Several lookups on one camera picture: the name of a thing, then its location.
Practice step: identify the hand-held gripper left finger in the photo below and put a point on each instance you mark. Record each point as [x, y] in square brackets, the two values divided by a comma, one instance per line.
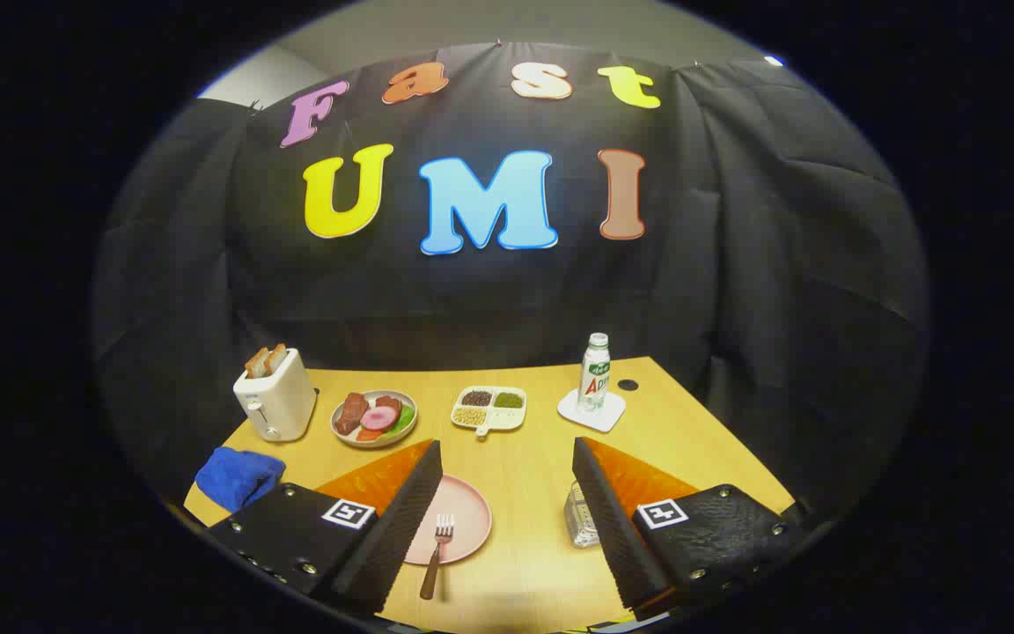
[401, 528]

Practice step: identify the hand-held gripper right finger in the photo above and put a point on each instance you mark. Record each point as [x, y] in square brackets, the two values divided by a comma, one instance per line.
[613, 528]

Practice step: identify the pink round plate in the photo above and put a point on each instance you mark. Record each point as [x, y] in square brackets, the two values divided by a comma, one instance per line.
[465, 500]

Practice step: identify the grey food plate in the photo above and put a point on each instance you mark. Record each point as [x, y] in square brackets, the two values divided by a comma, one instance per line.
[406, 436]

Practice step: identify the orange carrot slice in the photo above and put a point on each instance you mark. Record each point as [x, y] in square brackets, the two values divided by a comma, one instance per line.
[369, 434]

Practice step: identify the green lettuce leaf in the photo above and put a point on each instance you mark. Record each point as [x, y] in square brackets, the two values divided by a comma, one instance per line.
[404, 419]

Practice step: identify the white square coaster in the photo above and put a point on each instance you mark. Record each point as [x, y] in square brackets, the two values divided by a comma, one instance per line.
[604, 419]

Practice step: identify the pink ham slice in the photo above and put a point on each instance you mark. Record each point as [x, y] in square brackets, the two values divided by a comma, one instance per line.
[378, 417]

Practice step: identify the large brown meat piece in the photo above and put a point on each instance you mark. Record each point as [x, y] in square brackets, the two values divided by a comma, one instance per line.
[350, 414]

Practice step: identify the small brown meat piece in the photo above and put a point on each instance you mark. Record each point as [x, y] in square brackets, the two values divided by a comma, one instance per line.
[388, 403]

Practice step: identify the yellow soybeans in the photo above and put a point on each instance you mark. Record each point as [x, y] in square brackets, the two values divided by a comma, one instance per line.
[469, 416]

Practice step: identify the white divided tray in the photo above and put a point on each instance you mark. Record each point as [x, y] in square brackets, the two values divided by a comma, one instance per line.
[505, 420]

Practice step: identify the dark brown beans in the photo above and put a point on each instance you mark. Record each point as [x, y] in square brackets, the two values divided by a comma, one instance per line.
[476, 398]

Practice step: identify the white green-label drink bottle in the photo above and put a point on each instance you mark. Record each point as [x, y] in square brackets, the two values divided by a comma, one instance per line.
[594, 374]

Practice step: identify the green mung beans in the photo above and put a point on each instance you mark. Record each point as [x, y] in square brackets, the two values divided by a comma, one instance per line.
[509, 400]

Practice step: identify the blue folded cloth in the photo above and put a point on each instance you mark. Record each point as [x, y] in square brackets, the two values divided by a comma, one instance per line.
[238, 475]

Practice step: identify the cream white toaster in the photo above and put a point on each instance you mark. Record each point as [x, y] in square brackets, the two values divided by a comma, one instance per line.
[282, 401]

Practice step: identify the toast slice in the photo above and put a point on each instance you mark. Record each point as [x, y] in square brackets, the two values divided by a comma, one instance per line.
[256, 363]
[275, 357]

